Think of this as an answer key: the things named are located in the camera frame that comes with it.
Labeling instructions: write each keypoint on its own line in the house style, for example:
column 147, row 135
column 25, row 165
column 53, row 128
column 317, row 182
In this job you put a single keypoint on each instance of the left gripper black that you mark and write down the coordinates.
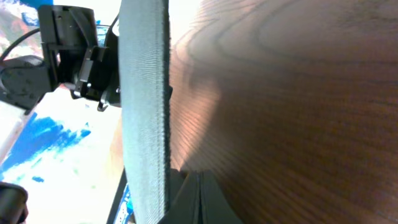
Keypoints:
column 73, row 56

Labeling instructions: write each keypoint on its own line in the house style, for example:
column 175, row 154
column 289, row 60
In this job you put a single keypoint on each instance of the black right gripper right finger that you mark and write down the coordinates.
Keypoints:
column 215, row 209

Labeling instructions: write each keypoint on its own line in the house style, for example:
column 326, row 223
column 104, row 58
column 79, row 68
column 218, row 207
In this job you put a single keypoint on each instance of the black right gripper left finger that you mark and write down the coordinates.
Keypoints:
column 185, row 199

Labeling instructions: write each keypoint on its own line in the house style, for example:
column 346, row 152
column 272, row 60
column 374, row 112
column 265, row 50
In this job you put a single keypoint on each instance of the blue cookie pack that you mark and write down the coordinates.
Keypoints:
column 124, row 214

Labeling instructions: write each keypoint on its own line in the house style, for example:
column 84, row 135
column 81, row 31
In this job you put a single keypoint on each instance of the black box with lid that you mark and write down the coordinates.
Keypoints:
column 144, row 57

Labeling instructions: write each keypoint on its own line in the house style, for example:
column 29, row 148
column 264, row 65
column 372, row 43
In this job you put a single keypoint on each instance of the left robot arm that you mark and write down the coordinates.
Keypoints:
column 24, row 80

